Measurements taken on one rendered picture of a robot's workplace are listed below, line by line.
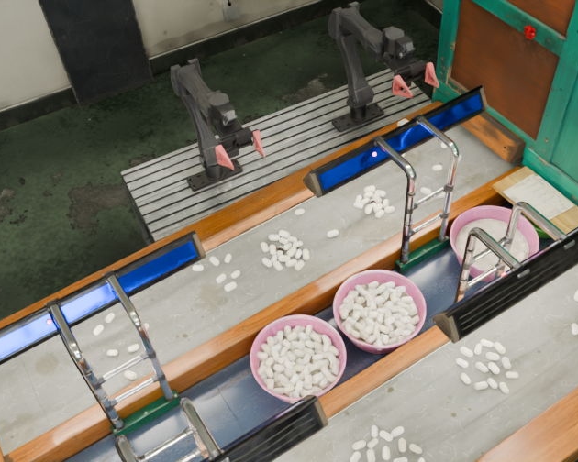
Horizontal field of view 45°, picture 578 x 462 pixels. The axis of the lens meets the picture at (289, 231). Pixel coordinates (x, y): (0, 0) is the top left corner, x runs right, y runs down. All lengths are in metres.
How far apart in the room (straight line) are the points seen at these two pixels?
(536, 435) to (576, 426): 0.11
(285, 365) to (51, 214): 1.89
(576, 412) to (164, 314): 1.16
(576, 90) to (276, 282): 1.04
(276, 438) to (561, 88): 1.32
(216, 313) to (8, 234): 1.69
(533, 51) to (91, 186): 2.24
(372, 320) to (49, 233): 1.90
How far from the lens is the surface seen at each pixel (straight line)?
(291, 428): 1.53
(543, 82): 2.29
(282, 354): 2.00
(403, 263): 2.21
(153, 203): 2.52
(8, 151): 4.00
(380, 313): 2.07
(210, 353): 2.01
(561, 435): 1.95
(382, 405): 1.93
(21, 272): 3.40
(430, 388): 1.97
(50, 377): 2.13
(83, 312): 1.80
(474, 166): 2.49
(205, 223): 2.29
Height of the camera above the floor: 2.48
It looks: 50 degrees down
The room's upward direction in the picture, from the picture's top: 6 degrees counter-clockwise
